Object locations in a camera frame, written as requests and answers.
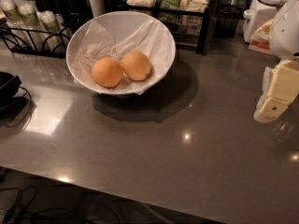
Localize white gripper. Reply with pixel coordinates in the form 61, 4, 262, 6
254, 0, 299, 123

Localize orange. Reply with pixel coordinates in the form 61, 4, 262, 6
92, 58, 123, 88
121, 50, 151, 81

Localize white bowl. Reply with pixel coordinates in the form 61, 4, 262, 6
65, 10, 177, 97

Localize clear plastic bowl liner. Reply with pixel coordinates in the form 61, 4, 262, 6
72, 17, 173, 95

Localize red white packet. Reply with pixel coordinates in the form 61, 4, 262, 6
249, 20, 273, 54

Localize white appliance with bowls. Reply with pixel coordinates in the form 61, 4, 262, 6
243, 0, 287, 43

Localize black condiment shelf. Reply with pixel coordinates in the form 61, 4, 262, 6
122, 0, 213, 54

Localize green tea packets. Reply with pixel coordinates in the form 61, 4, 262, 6
155, 0, 181, 10

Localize cream sachet packets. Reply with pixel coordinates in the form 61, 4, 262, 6
126, 0, 155, 7

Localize white paper cup stack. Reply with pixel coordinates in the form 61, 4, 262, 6
85, 0, 107, 19

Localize wrapped cup stack right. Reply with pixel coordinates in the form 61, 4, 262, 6
37, 10, 64, 53

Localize wrapped cup stack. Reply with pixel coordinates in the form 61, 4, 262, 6
19, 3, 43, 51
0, 0, 22, 28
37, 10, 64, 53

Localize wrapped cup stack middle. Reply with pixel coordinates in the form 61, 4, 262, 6
19, 3, 43, 51

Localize wrapped cup stack left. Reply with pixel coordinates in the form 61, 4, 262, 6
0, 0, 22, 28

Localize black wire basket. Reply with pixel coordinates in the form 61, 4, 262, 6
214, 5, 242, 38

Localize black wire cup rack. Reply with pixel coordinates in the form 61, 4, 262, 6
0, 14, 78, 59

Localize black dish on wire stand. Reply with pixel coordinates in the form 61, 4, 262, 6
0, 72, 32, 127

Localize floor cables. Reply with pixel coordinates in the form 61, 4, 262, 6
0, 184, 125, 224

